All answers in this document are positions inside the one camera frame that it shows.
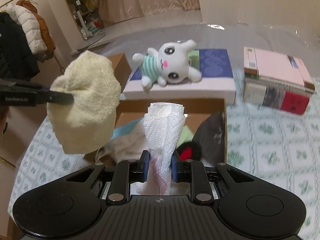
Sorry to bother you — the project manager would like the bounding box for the standing fan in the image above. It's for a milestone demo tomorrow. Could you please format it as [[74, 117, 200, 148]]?
[[74, 0, 106, 50]]

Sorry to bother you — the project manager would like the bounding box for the open brown cardboard box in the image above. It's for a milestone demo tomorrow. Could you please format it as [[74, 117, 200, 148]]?
[[84, 99, 225, 168]]

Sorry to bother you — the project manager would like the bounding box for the blue white flat box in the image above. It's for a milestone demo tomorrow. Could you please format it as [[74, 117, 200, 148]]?
[[122, 48, 237, 105]]

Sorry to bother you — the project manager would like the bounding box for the light green microfiber cloth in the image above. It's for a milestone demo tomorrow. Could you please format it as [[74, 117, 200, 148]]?
[[177, 125, 194, 147]]

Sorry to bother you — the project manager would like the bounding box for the white puffer jacket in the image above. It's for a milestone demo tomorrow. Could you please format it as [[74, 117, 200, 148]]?
[[4, 4, 47, 55]]

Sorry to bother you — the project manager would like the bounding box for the person's left hand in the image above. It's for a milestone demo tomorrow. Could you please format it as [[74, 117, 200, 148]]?
[[0, 106, 10, 139]]

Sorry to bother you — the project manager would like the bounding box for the white paper tissue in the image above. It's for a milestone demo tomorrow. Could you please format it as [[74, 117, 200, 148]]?
[[136, 102, 185, 196]]

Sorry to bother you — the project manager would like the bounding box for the stack of books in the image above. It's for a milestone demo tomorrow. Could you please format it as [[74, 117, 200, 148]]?
[[244, 47, 316, 115]]

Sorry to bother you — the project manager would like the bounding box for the white bunny plush toy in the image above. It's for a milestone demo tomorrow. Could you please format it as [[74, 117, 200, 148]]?
[[132, 40, 202, 91]]

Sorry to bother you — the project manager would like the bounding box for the orange brown jacket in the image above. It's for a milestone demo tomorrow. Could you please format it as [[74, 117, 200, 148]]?
[[16, 0, 56, 62]]

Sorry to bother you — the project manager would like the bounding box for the small closed cardboard box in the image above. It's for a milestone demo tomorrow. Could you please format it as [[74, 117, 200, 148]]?
[[107, 53, 132, 92]]

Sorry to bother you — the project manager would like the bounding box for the green patterned bed sheet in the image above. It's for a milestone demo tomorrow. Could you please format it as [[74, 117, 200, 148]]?
[[8, 69, 319, 239]]

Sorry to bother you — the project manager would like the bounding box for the cream fluffy towel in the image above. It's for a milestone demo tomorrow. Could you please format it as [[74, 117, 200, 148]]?
[[47, 50, 121, 154]]

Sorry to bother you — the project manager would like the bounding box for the black red soft item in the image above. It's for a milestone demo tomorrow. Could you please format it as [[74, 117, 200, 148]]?
[[175, 141, 202, 161]]

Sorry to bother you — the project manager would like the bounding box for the grey white cloth face mask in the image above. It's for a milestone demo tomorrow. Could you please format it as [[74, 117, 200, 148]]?
[[95, 112, 225, 167]]

